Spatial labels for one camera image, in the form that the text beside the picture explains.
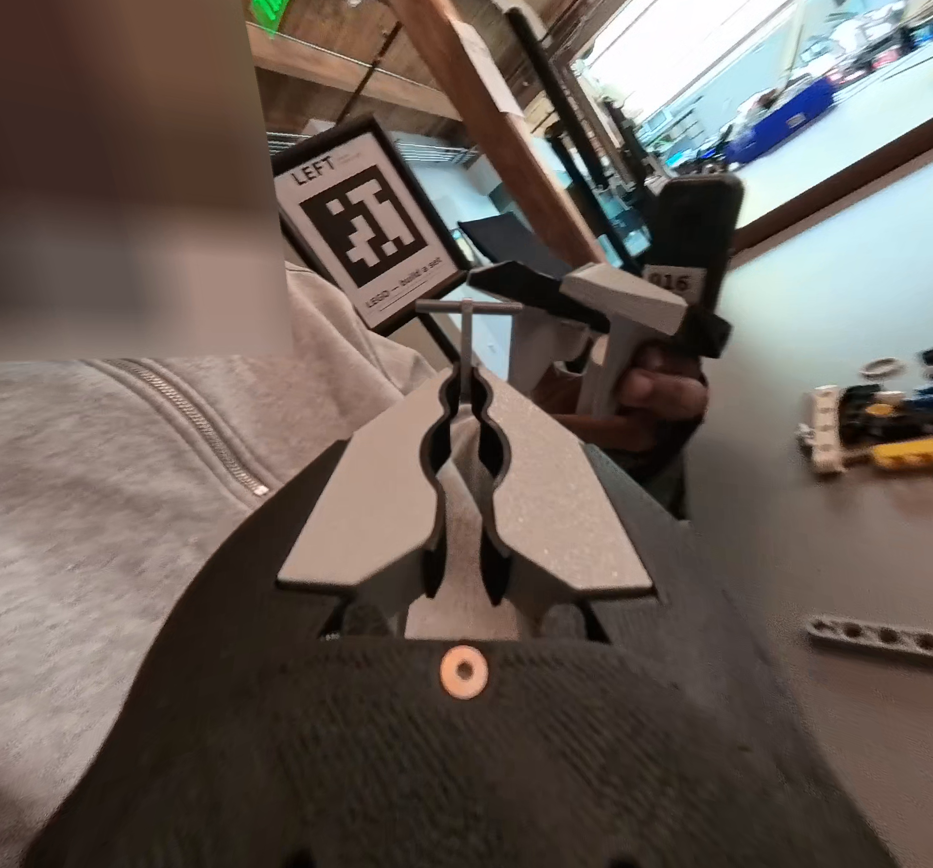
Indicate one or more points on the black metal frame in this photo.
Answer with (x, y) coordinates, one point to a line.
(583, 117)

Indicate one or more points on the grey lego axle piece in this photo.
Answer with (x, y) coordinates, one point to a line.
(465, 343)

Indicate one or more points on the black framed tag sign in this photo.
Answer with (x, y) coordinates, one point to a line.
(364, 223)

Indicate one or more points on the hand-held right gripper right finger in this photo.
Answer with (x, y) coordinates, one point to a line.
(561, 518)

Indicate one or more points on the blue plastic bin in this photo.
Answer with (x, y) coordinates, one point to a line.
(791, 121)

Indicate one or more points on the person's left hand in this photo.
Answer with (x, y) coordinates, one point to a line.
(656, 394)

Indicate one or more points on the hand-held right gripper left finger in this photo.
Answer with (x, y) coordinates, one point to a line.
(364, 504)

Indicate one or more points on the black office chair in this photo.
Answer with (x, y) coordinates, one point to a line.
(510, 245)

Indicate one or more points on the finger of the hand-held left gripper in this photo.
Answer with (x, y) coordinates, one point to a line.
(627, 296)
(521, 281)

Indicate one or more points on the grey lego beam with holes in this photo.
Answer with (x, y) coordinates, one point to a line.
(867, 633)

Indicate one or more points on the wooden post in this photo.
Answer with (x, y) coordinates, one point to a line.
(466, 45)

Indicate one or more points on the person's zip hoodie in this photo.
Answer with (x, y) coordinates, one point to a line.
(109, 489)

